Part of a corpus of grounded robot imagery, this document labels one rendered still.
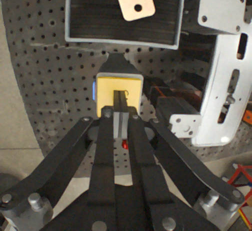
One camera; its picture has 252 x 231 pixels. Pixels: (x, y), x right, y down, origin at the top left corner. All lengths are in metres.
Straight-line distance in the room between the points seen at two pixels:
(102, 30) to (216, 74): 0.34
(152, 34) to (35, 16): 0.61
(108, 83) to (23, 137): 1.84
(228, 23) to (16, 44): 0.76
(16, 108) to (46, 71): 1.15
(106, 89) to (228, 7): 0.25
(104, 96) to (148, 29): 0.10
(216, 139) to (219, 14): 0.39
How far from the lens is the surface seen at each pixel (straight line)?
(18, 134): 2.01
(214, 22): 0.30
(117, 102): 0.16
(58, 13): 0.70
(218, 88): 0.47
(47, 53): 0.71
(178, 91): 0.74
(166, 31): 0.20
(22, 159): 2.27
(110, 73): 0.22
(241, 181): 2.80
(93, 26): 0.19
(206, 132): 0.52
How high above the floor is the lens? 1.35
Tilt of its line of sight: 66 degrees down
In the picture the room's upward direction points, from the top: 170 degrees clockwise
